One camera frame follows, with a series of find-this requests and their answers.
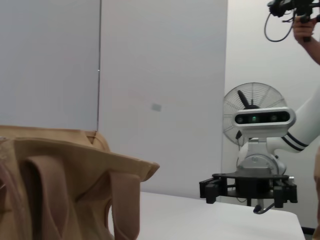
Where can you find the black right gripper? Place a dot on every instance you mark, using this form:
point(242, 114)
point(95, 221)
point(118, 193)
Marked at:
point(252, 186)

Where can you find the khaki canvas food bag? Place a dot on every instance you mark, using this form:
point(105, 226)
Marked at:
point(75, 187)

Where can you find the person's bare forearm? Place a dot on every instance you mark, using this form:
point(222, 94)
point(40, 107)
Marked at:
point(313, 51)

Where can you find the person's bare hand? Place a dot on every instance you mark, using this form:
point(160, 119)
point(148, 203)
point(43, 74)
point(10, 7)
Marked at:
point(303, 27)

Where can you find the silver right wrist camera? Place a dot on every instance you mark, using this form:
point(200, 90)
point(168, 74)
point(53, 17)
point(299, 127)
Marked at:
point(262, 120)

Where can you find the black handheld camera rig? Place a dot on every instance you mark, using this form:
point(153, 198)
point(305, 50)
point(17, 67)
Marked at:
point(282, 6)

